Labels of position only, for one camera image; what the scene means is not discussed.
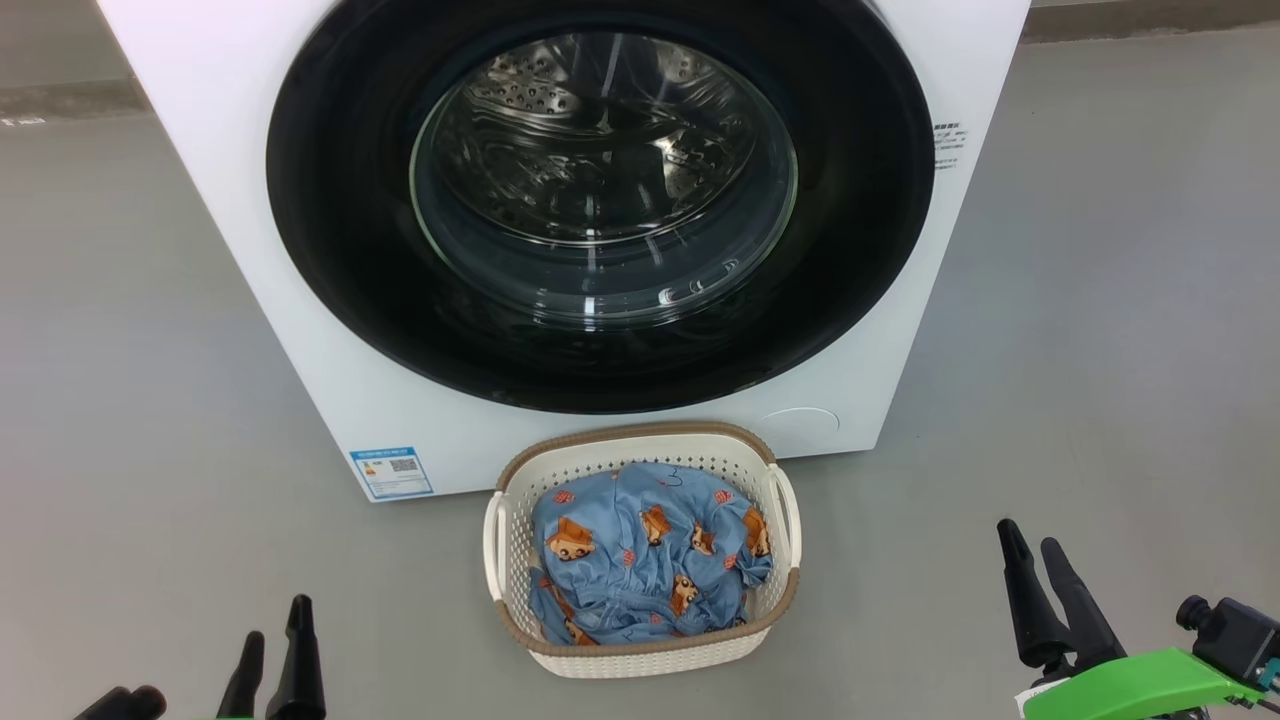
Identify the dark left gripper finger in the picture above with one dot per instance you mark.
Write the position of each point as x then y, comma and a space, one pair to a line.
243, 685
298, 670

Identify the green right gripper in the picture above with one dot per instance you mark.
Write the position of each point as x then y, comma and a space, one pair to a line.
1140, 690

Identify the blue patterned cloth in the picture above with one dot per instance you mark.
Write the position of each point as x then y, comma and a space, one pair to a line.
640, 560

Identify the black round glass washer door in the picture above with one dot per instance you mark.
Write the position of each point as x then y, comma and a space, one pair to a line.
340, 200

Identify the white washing machine body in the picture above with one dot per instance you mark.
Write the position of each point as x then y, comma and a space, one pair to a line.
330, 400

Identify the blue energy label sticker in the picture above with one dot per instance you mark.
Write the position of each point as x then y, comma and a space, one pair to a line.
392, 473

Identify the round white filter cover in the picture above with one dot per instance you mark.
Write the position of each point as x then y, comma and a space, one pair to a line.
800, 432

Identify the cream basket with brown rim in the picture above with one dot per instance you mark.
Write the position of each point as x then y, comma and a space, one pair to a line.
640, 655

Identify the small printed text label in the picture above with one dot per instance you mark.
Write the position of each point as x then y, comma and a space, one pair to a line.
949, 146

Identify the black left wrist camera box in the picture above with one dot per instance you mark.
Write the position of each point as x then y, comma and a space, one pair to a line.
125, 705

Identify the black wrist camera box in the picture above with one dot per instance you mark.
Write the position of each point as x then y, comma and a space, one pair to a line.
125, 705
1235, 635

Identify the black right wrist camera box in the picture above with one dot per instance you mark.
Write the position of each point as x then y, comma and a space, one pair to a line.
1235, 635

